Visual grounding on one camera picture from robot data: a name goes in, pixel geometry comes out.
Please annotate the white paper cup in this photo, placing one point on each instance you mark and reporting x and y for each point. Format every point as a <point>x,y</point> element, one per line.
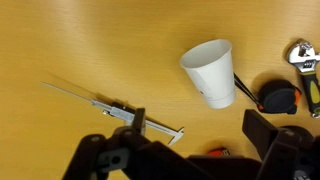
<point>213,73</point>

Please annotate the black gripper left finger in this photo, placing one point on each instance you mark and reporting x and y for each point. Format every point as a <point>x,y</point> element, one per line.
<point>90,156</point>

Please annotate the black measuring tape orange trim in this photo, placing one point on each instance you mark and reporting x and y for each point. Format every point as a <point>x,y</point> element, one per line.
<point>278,96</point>

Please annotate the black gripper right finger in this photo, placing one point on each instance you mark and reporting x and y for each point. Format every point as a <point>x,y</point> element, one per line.
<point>283,150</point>

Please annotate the silver vernier caliper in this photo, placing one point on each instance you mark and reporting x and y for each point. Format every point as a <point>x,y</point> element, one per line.
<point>121,113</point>

